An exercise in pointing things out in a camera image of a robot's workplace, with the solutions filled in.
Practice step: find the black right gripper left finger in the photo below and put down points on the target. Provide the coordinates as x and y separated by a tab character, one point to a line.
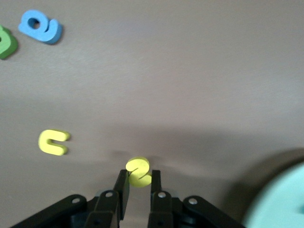
107	206

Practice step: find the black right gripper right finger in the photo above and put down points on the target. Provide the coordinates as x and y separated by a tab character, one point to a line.
166	209

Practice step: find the yellow letter s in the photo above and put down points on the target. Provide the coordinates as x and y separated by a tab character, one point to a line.
140	180

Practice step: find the yellow letter u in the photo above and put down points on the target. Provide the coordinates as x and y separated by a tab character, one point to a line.
44	142

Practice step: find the light green plate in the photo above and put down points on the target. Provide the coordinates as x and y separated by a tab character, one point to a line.
280	202

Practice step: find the brown table mat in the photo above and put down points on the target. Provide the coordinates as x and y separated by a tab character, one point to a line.
166	83

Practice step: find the blue letter a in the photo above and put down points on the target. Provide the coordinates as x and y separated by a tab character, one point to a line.
47	33

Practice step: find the green letter u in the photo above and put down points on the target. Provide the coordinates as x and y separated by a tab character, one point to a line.
9	47

